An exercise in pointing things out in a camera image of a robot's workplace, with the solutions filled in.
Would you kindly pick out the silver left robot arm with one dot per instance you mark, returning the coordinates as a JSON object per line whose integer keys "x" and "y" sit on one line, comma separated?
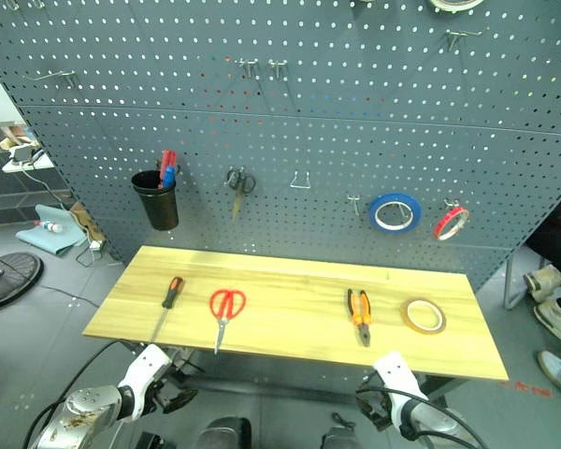
{"x": 81, "y": 414}

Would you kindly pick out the tan tape roll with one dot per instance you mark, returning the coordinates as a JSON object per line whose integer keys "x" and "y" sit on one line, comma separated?
{"x": 409, "y": 314}

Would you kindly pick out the double metal peg hook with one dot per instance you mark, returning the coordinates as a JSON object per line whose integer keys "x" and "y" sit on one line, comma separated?
{"x": 248, "y": 65}
{"x": 277, "y": 66}

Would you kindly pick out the white plastic bottle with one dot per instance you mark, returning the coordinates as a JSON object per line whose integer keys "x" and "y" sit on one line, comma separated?
{"x": 49, "y": 227}

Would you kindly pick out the red tape roll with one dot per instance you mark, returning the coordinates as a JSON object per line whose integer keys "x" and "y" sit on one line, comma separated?
{"x": 449, "y": 220}

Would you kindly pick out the dark trouser leg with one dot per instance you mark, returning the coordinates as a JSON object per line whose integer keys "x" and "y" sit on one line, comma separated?
{"x": 558, "y": 224}

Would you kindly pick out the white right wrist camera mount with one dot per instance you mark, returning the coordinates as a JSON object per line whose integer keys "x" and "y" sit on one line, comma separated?
{"x": 397, "y": 376}

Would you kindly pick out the beige sneaker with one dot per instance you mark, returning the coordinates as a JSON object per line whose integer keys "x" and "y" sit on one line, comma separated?
{"x": 558, "y": 322}
{"x": 544, "y": 280}

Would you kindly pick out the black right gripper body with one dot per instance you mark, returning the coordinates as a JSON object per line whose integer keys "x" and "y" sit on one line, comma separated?
{"x": 376, "y": 408}

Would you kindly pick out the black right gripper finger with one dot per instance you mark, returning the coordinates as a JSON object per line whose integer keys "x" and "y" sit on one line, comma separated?
{"x": 363, "y": 384}

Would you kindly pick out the white side table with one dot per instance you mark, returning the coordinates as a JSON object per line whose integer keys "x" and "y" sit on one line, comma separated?
{"x": 28, "y": 163}

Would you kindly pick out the long metal peg hook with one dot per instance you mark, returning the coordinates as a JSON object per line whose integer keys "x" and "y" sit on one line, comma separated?
{"x": 463, "y": 34}
{"x": 56, "y": 76}

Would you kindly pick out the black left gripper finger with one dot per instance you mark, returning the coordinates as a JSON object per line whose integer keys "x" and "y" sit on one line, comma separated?
{"x": 182, "y": 400}

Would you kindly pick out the small metal peg hook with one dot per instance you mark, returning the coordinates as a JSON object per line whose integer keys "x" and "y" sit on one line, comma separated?
{"x": 353, "y": 202}
{"x": 451, "y": 203}

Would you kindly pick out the orange black pliers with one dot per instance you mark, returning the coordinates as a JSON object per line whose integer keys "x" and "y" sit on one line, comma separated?
{"x": 361, "y": 313}

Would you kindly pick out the white power strip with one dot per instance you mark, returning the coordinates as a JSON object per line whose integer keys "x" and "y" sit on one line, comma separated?
{"x": 95, "y": 244}

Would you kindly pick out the black plastic cup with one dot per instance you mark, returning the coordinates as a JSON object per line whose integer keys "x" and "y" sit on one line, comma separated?
{"x": 158, "y": 201}

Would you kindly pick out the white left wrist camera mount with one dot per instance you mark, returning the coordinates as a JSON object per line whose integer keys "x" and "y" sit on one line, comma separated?
{"x": 145, "y": 372}

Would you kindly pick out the black round fan base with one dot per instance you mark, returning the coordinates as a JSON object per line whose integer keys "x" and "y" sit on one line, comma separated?
{"x": 7, "y": 280}

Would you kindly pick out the teal folded mat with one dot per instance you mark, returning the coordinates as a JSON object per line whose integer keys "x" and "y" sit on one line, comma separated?
{"x": 51, "y": 236}

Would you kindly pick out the dark rounded shape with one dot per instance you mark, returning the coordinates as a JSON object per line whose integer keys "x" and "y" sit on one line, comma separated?
{"x": 224, "y": 434}

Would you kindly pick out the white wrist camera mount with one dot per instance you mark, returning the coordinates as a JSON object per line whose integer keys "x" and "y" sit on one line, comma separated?
{"x": 397, "y": 376}
{"x": 145, "y": 372}

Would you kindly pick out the white sneaker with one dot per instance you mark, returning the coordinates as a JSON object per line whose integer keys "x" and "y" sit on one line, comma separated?
{"x": 557, "y": 374}

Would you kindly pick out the blue tape roll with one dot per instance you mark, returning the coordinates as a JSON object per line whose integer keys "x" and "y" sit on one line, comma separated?
{"x": 378, "y": 204}

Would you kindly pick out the grey pegboard wall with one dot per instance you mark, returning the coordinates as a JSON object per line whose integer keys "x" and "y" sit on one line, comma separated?
{"x": 308, "y": 131}

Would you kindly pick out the white tape roll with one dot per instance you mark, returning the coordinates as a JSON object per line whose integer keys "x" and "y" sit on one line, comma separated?
{"x": 453, "y": 4}

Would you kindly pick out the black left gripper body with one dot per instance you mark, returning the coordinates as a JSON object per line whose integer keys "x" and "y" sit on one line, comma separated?
{"x": 156, "y": 397}

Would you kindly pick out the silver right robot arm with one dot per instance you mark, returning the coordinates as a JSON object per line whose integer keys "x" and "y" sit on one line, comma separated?
{"x": 437, "y": 425}

